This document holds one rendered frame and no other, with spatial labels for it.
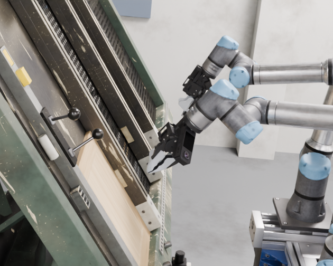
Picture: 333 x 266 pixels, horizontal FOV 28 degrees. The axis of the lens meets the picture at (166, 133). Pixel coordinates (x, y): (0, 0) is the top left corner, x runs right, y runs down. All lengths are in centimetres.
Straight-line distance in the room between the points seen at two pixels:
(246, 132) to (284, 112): 15
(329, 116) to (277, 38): 337
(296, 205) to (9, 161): 120
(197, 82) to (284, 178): 284
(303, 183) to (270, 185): 267
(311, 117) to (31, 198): 83
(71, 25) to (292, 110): 117
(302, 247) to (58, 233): 106
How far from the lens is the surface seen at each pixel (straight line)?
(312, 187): 253
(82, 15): 311
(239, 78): 241
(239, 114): 190
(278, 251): 263
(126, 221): 242
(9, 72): 199
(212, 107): 190
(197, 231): 444
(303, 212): 257
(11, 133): 177
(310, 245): 262
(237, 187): 508
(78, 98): 243
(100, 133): 207
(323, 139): 262
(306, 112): 197
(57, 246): 191
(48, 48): 239
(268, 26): 526
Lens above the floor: 226
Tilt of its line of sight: 23 degrees down
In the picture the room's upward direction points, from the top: 6 degrees clockwise
